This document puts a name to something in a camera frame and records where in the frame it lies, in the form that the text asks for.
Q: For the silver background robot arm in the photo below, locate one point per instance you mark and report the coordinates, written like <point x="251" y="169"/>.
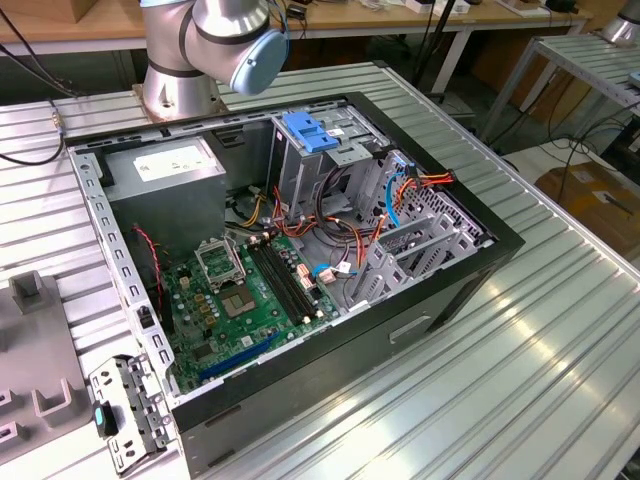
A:
<point x="622" y="30"/>

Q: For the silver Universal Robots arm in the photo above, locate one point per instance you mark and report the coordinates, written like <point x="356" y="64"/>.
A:
<point x="175" y="50"/>

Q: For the grey metal disk bay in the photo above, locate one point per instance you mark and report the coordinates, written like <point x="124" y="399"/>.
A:
<point x="390" y="270"/>

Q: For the small white connector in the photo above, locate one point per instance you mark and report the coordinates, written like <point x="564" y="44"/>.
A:
<point x="327" y="277"/>

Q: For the black RAM slot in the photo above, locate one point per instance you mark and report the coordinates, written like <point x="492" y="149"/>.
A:
<point x="281" y="280"/>
<point x="275" y="282"/>
<point x="288" y="278"/>
<point x="294" y="276"/>

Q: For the grey metal drive cage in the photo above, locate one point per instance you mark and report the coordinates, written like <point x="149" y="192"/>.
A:
<point x="295" y="175"/>

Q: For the CPU socket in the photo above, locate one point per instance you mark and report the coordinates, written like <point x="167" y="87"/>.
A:
<point x="237" y="302"/>

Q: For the blue plastic drive latch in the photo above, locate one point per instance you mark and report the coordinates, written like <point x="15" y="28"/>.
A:
<point x="310" y="132"/>

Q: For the green motherboard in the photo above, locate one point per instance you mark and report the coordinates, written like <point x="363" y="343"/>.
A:
<point x="235" y="330"/>

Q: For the black open PC case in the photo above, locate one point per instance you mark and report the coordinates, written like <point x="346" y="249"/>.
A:
<point x="325" y="380"/>

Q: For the blue expansion slot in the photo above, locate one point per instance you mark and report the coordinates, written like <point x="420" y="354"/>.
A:
<point x="240" y="357"/>

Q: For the grey power supply unit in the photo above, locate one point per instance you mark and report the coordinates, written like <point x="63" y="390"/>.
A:
<point x="165" y="200"/>

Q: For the black case fan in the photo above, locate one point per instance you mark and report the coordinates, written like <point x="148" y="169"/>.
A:
<point x="150" y="270"/>

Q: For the black tripod stand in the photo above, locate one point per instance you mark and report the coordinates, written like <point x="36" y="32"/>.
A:
<point x="436" y="35"/>

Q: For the small white box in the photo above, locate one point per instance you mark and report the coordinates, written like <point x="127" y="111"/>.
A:
<point x="417" y="5"/>

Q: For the cardboard box with label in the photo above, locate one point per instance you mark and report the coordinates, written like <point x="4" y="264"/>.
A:
<point x="575" y="190"/>

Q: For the black latch teal button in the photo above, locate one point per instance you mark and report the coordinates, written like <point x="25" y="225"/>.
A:
<point x="102" y="417"/>

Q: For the grey parts rack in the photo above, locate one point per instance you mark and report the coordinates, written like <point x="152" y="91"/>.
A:
<point x="35" y="340"/>

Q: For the small brown box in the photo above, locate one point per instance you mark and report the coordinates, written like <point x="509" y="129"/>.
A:
<point x="100" y="10"/>

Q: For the black round desk device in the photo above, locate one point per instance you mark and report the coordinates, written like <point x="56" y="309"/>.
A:
<point x="562" y="5"/>

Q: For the wooden desk white frame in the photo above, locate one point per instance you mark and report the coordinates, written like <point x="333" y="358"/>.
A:
<point x="380" y="20"/>

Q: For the metal slot bracket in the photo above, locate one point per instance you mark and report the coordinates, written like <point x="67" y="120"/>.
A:
<point x="145" y="400"/>

